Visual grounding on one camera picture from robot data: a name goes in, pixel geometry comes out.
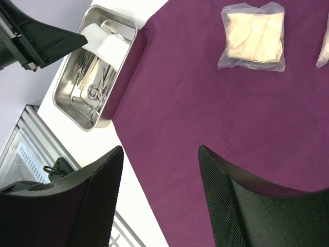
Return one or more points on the white gauze pad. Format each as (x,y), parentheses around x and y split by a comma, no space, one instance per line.
(111,48)

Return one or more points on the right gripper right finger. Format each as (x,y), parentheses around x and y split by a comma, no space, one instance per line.
(247,210)

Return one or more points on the purple cloth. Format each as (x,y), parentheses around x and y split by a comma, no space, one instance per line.
(273,124)

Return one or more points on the steel forceps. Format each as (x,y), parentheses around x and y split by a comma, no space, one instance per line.
(97,92)
(92,111)

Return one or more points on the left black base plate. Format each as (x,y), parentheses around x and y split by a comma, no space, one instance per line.
(60,169)

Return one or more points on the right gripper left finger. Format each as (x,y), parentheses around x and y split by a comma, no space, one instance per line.
(75,210)

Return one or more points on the aluminium rail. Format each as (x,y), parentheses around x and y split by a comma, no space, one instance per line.
(43,143)

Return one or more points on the gauze packet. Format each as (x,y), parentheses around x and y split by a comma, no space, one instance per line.
(324,53)
(254,37)

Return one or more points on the steel instrument tray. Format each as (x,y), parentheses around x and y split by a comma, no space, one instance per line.
(82,69)

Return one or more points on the slotted cable duct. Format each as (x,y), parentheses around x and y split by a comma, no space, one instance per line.
(34,164)

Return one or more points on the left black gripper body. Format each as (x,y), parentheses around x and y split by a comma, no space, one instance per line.
(31,43)

